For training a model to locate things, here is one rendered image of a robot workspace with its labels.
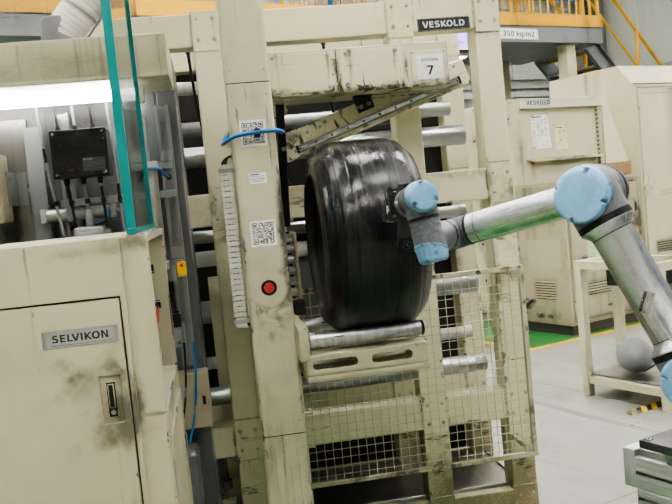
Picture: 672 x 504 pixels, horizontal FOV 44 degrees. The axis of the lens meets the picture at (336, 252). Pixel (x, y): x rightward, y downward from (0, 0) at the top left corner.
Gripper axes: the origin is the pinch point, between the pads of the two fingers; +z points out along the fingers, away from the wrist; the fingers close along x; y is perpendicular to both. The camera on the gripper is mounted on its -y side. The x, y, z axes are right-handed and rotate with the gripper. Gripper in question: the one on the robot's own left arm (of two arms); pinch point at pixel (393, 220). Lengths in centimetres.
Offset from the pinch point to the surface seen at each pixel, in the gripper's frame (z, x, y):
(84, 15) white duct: 41, 80, 77
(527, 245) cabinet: 448, -213, 6
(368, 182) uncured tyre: 4.0, 4.7, 11.5
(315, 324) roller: 45, 19, -27
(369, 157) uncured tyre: 9.5, 2.5, 19.3
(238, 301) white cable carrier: 25, 43, -17
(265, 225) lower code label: 20.9, 33.1, 4.3
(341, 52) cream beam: 40, 1, 59
